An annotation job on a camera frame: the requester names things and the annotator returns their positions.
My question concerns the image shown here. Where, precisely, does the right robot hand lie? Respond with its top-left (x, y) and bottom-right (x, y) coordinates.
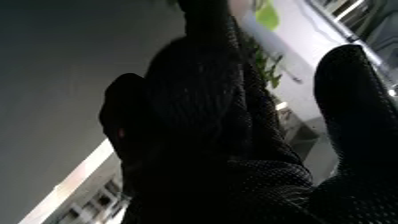
top-left (97, 0), bottom-right (398, 224)

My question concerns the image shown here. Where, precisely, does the green leafy plant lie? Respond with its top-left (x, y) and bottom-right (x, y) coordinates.
top-left (250, 0), bottom-right (285, 90)

